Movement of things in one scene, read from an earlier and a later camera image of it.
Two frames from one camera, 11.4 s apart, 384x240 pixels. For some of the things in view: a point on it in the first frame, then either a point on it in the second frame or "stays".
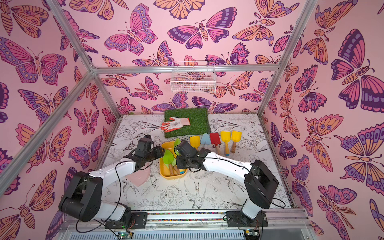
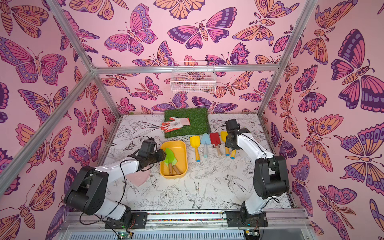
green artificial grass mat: x=198 y=118 stays
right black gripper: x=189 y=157 to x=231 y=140
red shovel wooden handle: x=215 y=138 to x=218 y=150
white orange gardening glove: x=175 y=124 stays
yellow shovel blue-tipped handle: x=195 y=141 stays
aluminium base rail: x=204 y=224 stays
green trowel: x=177 y=141 to x=233 y=154
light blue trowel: x=205 y=139 stays
